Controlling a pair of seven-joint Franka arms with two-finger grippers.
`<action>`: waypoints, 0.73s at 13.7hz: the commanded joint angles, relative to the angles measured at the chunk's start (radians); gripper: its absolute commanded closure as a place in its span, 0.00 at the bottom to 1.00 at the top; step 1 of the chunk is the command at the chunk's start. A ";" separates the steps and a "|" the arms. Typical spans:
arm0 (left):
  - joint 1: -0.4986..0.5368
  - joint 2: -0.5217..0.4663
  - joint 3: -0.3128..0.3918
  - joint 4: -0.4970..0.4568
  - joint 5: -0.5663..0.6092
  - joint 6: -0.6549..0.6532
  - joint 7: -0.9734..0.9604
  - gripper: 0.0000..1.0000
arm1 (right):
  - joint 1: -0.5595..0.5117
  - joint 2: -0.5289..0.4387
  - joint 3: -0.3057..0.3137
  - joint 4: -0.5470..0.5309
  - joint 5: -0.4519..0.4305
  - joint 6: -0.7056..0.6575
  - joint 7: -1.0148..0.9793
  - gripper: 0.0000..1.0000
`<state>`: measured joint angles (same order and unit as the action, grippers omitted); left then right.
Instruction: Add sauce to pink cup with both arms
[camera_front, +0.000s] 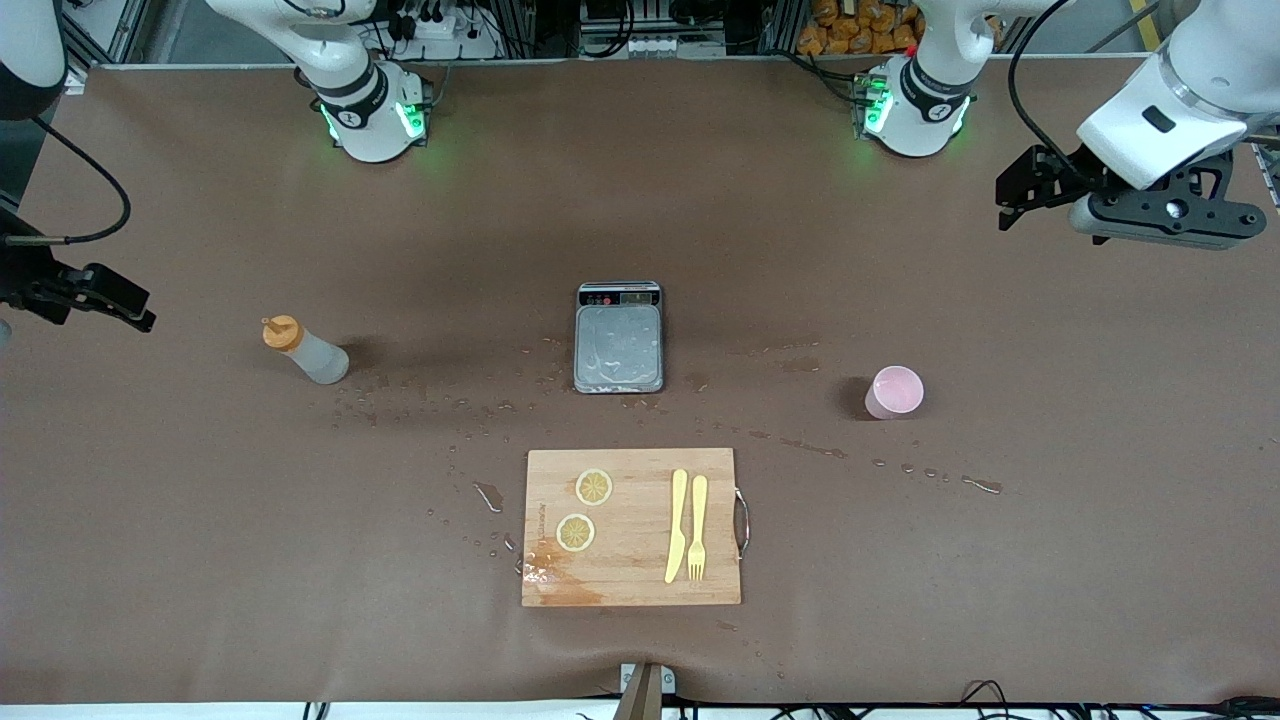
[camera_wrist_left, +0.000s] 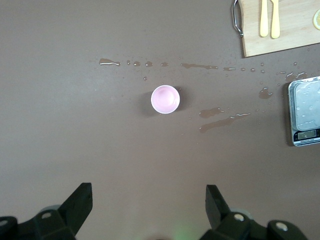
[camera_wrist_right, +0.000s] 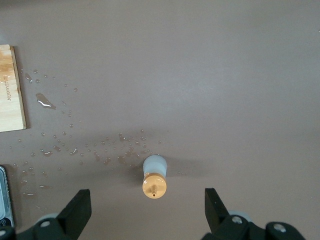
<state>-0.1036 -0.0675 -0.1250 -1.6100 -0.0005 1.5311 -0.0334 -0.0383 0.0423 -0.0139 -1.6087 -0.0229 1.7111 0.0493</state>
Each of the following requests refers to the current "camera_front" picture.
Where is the metal clamp bracket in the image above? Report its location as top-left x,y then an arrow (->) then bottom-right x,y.
618,662 -> 677,720

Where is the pink plastic cup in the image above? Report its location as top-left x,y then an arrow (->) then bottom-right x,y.
865,365 -> 925,421

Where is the yellow plastic knife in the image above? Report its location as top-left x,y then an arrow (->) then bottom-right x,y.
664,468 -> 690,585

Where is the yellow plastic fork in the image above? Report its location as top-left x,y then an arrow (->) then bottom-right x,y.
687,474 -> 709,583

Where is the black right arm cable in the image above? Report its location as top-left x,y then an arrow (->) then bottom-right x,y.
0,112 -> 133,247

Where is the bag of orange snacks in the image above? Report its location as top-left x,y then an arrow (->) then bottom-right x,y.
797,0 -> 926,56

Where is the white power strip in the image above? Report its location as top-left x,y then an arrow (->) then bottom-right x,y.
385,5 -> 501,59

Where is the silver digital kitchen scale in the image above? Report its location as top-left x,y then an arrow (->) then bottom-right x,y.
574,281 -> 665,395

